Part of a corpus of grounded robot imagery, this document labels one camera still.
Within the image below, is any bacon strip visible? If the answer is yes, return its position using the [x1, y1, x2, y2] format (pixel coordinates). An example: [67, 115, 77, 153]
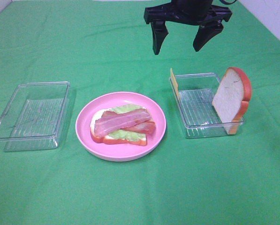
[101, 110, 156, 134]
[91, 108, 151, 137]

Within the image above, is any green tablecloth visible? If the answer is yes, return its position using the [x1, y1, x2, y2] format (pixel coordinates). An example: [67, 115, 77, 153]
[0, 0, 280, 225]

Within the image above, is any yellow cheese slice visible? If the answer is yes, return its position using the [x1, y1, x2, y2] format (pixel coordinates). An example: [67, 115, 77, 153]
[170, 68, 180, 101]

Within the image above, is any green lettuce leaf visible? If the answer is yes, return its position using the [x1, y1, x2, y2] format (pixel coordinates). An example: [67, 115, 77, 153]
[106, 104, 146, 145]

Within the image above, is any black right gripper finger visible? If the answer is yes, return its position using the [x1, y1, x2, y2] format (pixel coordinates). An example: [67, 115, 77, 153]
[151, 21, 168, 55]
[193, 23, 224, 52]

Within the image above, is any clear plastic container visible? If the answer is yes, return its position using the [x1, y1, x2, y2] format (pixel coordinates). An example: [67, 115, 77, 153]
[0, 82, 70, 152]
[169, 73, 244, 139]

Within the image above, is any clear right plastic container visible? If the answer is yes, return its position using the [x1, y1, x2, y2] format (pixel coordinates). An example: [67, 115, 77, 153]
[169, 73, 244, 139]

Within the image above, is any pink round plate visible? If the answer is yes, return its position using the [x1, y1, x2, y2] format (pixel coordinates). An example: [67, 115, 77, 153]
[76, 91, 166, 162]

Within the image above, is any bread slice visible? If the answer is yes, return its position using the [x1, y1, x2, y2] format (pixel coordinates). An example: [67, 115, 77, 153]
[212, 67, 252, 135]
[90, 109, 148, 146]

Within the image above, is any clear left plastic container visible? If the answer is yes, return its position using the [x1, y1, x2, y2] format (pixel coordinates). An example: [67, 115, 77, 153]
[0, 82, 70, 152]

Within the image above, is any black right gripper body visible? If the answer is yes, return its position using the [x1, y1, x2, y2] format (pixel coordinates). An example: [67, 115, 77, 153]
[144, 0, 232, 26]

